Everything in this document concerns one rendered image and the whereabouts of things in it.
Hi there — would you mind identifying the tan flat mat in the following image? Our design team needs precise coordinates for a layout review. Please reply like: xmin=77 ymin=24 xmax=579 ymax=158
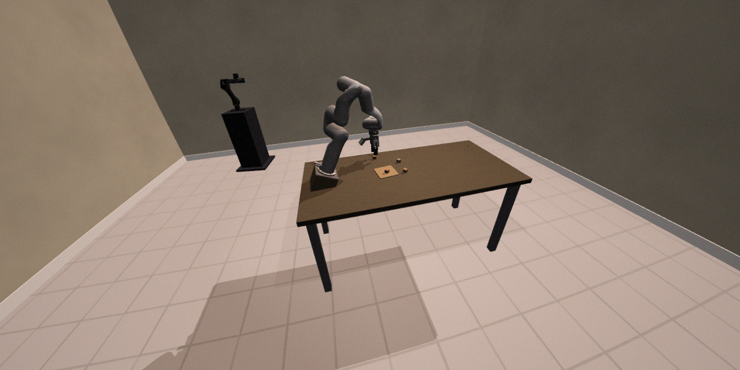
xmin=374 ymin=165 xmax=399 ymax=179

